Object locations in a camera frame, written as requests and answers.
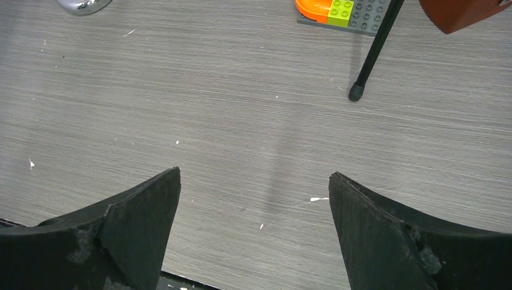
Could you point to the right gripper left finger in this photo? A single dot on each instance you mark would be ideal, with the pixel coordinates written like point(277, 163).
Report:
point(117, 243)

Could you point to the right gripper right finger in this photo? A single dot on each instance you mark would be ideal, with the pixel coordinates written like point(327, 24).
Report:
point(388, 245)

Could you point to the chrome wine glass rack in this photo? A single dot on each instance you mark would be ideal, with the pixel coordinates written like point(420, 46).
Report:
point(82, 7)

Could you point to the black music stand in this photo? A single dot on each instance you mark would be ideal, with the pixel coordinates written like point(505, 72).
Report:
point(357, 89)

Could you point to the grey lego baseplate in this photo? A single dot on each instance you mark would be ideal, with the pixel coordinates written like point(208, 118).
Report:
point(366, 17)

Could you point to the green lego brick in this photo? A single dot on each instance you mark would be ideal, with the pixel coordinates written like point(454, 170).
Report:
point(339, 13)

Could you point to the brown wooden metronome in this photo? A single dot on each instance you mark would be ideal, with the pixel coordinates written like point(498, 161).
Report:
point(453, 15)

